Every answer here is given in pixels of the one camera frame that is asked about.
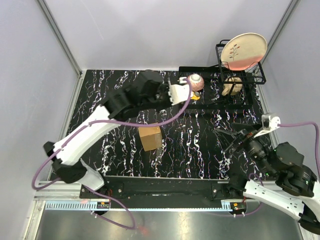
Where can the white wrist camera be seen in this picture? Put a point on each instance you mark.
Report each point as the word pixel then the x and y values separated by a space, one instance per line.
pixel 180 92
pixel 270 122

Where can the aluminium frame rail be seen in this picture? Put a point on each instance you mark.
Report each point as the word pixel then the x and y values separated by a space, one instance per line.
pixel 59 36

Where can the black wire dish rack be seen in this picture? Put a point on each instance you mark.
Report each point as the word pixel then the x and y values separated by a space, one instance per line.
pixel 216 76

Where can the yellow black utility knife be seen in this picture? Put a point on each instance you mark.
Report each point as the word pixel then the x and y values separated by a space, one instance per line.
pixel 195 96

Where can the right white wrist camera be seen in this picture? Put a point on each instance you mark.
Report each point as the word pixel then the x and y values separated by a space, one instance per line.
pixel 270 122

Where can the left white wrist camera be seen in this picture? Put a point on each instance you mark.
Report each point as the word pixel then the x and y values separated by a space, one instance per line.
pixel 180 92

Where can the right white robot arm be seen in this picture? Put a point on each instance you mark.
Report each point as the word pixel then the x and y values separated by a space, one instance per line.
pixel 285 164

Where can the brown cardboard express box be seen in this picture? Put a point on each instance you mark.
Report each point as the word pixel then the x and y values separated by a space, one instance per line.
pixel 151 137

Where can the beige ceramic mug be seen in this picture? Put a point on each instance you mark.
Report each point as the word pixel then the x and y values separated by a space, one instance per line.
pixel 232 86

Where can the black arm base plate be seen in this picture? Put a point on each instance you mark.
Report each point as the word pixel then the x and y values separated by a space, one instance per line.
pixel 124 187

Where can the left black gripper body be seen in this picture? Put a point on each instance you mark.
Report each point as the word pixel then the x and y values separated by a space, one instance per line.
pixel 162 100

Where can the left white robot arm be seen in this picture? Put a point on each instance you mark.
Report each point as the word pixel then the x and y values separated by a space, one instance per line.
pixel 119 105

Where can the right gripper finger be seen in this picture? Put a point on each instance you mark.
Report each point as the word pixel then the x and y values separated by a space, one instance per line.
pixel 238 127
pixel 235 143

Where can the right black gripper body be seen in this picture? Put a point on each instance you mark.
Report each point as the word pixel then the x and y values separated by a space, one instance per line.
pixel 257 149

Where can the cream pink plate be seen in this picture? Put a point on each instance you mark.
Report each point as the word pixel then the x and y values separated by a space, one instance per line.
pixel 243 51

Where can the pink patterned bowl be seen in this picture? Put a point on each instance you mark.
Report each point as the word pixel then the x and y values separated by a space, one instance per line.
pixel 197 82

